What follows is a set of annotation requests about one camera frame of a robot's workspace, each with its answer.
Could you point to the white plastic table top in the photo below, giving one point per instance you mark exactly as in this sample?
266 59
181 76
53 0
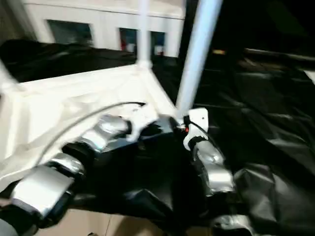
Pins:
74 103

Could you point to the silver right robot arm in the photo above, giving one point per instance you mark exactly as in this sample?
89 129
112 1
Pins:
214 167

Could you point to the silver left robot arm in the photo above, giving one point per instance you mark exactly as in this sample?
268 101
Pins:
74 162

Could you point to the black mat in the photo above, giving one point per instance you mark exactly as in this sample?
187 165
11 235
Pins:
266 123

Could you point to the white glass-door cabinet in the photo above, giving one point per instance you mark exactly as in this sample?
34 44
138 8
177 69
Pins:
98 19

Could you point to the white board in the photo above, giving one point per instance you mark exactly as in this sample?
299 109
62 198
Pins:
310 77

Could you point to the black metal rail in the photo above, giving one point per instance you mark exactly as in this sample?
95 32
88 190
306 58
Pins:
280 53

